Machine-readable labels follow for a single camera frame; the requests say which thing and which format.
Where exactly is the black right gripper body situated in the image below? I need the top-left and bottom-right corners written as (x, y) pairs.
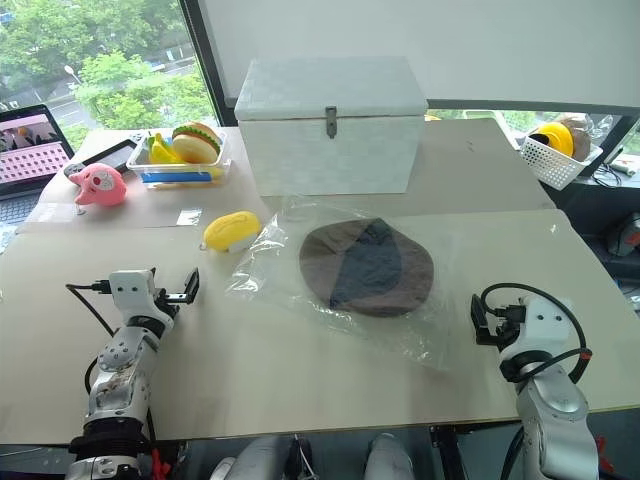
top-left (480, 302), bottom-right (527, 349)

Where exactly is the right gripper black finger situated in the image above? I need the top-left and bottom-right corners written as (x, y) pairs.
top-left (470, 293), bottom-right (490, 346)

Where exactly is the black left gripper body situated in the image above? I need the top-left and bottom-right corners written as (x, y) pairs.
top-left (152, 286), bottom-right (189, 320)

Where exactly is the yellow plush toy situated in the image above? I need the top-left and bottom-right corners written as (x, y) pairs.
top-left (201, 210), bottom-right (263, 254)

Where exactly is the clear plastic bag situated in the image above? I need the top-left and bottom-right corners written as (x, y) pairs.
top-left (224, 195), bottom-right (452, 374)

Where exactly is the pink plush toy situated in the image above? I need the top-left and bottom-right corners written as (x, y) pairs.
top-left (67, 162), bottom-right (128, 207)

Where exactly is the clear plastic container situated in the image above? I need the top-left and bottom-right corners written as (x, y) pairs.
top-left (125, 131), bottom-right (233, 190)

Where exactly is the yellow toy banana bunch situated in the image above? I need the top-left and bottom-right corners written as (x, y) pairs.
top-left (147, 132), bottom-right (184, 165)

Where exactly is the black handheld game console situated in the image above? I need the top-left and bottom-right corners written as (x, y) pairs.
top-left (63, 138), bottom-right (139, 177)

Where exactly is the toy hamburger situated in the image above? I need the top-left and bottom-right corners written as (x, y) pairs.
top-left (170, 122), bottom-right (223, 165)

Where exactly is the red and grey tool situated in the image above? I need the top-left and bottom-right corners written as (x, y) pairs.
top-left (606, 211), bottom-right (640, 259)

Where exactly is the grey rounded shape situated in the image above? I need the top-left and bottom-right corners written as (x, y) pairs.
top-left (363, 432), bottom-right (417, 480)
top-left (233, 433), bottom-right (302, 480)

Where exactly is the white plastic basket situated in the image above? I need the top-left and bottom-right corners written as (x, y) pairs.
top-left (518, 131), bottom-right (604, 192)

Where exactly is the open laptop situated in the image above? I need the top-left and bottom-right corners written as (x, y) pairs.
top-left (0, 103), bottom-right (76, 227)

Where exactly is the yellow round item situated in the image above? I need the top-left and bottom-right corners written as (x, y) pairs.
top-left (528, 122), bottom-right (574, 162)

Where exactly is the pale grey lidded box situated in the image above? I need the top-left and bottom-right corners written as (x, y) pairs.
top-left (233, 55), bottom-right (430, 197)

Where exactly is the brown round item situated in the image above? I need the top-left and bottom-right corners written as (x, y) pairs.
top-left (553, 113), bottom-right (594, 162)

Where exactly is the white roller blind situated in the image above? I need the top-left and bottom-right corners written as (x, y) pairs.
top-left (197, 0), bottom-right (640, 109)

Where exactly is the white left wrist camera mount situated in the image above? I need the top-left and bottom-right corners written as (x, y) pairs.
top-left (108, 269), bottom-right (162, 321)

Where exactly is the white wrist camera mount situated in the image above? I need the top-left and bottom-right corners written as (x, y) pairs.
top-left (499, 295), bottom-right (577, 362)
top-left (108, 269), bottom-right (162, 321)

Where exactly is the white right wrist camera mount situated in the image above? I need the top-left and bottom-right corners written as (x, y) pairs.
top-left (499, 295), bottom-right (577, 362)

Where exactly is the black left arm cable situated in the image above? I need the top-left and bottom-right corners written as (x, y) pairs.
top-left (65, 282), bottom-right (117, 337)

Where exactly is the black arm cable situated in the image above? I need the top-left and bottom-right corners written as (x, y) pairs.
top-left (480, 282), bottom-right (593, 387)
top-left (65, 282), bottom-right (117, 337)

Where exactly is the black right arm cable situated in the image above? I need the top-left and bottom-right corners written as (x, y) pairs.
top-left (480, 282), bottom-right (593, 387)

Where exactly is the black table bracket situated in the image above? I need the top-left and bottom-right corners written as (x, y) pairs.
top-left (428, 423), bottom-right (472, 480)

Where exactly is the black window frame post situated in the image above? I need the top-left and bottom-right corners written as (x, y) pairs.
top-left (178, 0), bottom-right (237, 129)

